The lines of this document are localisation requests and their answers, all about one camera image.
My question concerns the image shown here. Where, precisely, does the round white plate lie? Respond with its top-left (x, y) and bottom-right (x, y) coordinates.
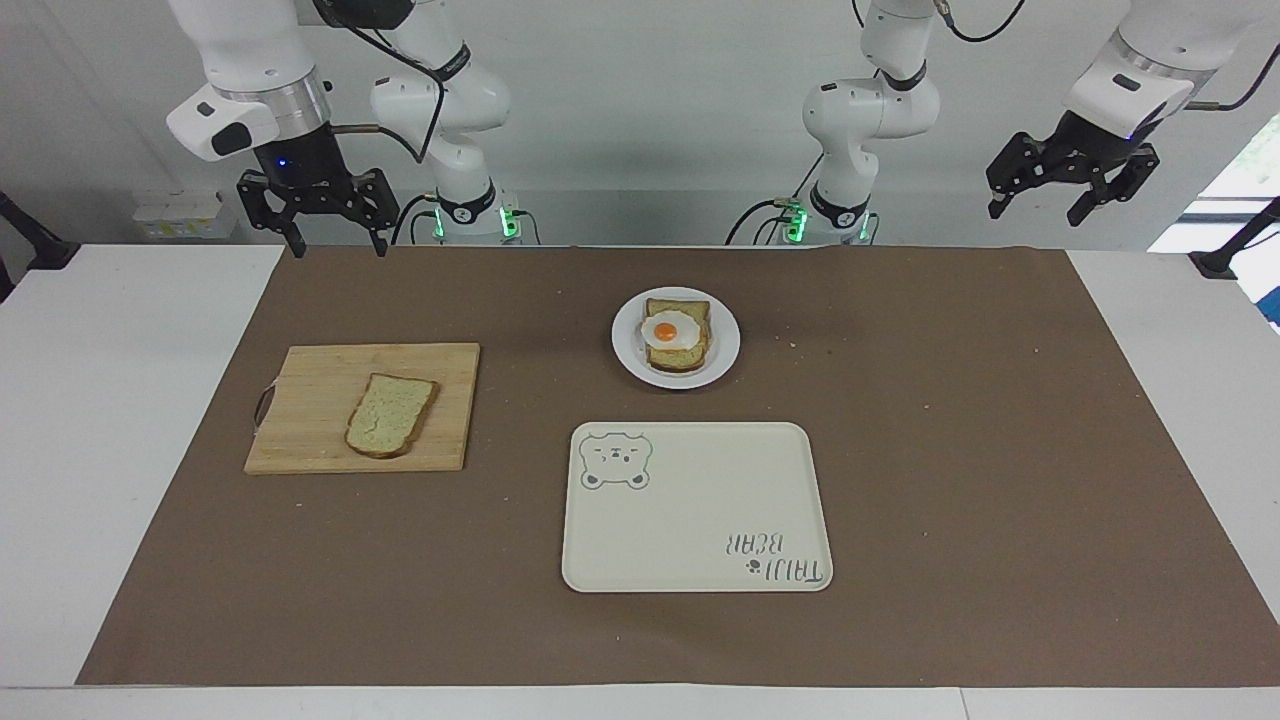
top-left (611, 287), bottom-right (742, 391)

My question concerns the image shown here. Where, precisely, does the wooden cutting board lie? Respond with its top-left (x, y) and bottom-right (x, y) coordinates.
top-left (243, 343), bottom-right (482, 476)

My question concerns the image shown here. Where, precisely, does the black stand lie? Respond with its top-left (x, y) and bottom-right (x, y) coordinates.
top-left (0, 189), bottom-right (82, 303)
top-left (1188, 196), bottom-right (1280, 280)

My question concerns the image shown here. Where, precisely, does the plain bread slice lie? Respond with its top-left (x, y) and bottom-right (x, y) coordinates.
top-left (344, 373), bottom-right (440, 460)

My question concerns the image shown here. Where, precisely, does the cream tray with bear print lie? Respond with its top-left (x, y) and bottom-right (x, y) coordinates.
top-left (561, 421), bottom-right (834, 594)

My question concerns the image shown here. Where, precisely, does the fried egg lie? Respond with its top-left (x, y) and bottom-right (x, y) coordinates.
top-left (640, 310), bottom-right (702, 351)

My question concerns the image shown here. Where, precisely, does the black cable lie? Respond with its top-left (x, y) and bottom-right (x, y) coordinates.
top-left (389, 194), bottom-right (442, 247)
top-left (934, 0), bottom-right (1028, 44)
top-left (316, 0), bottom-right (473, 167)
top-left (1188, 68), bottom-right (1280, 112)
top-left (726, 198), bottom-right (803, 247)

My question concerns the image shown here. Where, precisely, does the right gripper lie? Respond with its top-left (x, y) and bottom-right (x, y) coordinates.
top-left (236, 122), bottom-right (402, 260)

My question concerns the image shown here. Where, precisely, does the white storage box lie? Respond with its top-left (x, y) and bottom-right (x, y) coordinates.
top-left (132, 189), bottom-right (238, 242)

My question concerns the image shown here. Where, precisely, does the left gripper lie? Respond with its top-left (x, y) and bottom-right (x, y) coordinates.
top-left (986, 107), bottom-right (1162, 227)

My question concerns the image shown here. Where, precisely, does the bread slice under egg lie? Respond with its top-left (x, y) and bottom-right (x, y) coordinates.
top-left (642, 297), bottom-right (713, 375)

